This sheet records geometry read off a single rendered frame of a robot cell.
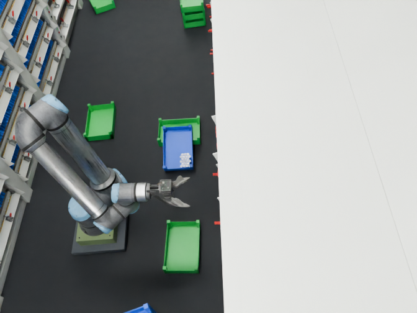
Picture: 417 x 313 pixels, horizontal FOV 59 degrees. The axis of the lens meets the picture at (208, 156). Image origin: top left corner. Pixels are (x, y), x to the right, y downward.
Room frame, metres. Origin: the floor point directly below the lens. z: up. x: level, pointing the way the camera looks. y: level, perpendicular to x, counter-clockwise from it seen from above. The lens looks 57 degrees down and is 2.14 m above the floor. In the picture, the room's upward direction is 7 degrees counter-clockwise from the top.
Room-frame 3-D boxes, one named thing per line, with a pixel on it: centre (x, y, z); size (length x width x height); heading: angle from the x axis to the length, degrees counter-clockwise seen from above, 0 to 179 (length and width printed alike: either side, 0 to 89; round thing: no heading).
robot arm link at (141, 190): (0.84, 0.32, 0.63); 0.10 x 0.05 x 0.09; 176
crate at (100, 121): (1.81, 0.77, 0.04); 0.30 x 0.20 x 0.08; 179
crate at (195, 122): (1.63, 0.19, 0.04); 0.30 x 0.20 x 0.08; 86
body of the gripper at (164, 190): (0.83, 0.24, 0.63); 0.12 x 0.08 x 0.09; 86
